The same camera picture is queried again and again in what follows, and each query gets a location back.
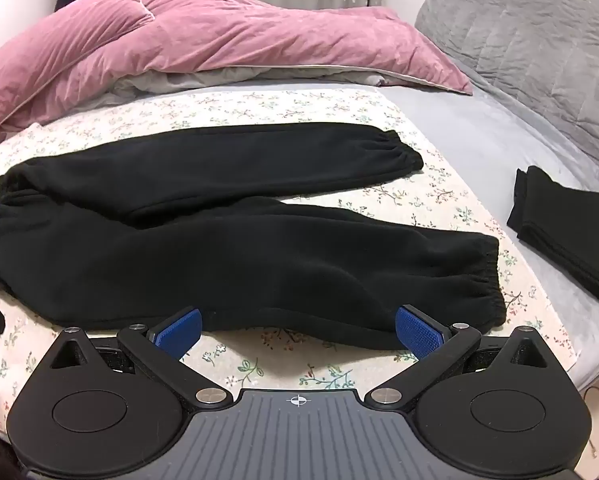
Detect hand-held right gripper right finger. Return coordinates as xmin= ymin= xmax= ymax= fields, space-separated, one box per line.
xmin=368 ymin=304 xmax=551 ymax=407

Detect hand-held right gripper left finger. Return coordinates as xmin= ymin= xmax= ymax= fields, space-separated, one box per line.
xmin=46 ymin=306 xmax=231 ymax=407

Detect black pants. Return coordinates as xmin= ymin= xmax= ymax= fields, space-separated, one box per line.
xmin=0 ymin=121 xmax=507 ymax=350

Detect floral patterned mat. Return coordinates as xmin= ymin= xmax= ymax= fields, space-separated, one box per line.
xmin=0 ymin=85 xmax=580 ymax=426

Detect folded black garment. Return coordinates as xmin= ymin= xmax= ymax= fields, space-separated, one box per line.
xmin=507 ymin=165 xmax=599 ymax=310

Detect grey bed sheet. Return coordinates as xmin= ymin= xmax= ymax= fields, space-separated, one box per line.
xmin=379 ymin=55 xmax=599 ymax=396

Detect pink velvet pillow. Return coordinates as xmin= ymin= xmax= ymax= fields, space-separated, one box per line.
xmin=0 ymin=0 xmax=156 ymax=147

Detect grey quilted cushion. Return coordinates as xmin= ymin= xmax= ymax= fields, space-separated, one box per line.
xmin=414 ymin=0 xmax=599 ymax=181

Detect pink velvet duvet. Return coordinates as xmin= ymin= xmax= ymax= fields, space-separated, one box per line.
xmin=29 ymin=0 xmax=474 ymax=126

